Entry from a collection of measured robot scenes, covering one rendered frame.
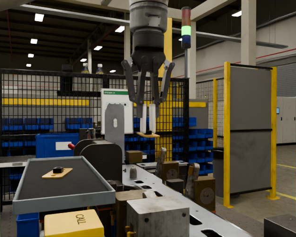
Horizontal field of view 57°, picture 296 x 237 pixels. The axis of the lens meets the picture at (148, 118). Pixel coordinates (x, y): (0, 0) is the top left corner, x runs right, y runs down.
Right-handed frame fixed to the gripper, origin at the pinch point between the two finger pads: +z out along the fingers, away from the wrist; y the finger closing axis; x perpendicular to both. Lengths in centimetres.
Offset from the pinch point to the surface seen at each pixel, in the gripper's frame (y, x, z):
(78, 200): -16.9, -24.8, 9.9
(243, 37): 474, 655, -195
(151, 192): -1.0, -7.0, 15.9
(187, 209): 2.5, -18.8, 15.5
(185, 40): 64, 127, -49
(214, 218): 18.9, 0.5, 27.1
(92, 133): -9, 63, 11
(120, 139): 10, 92, 18
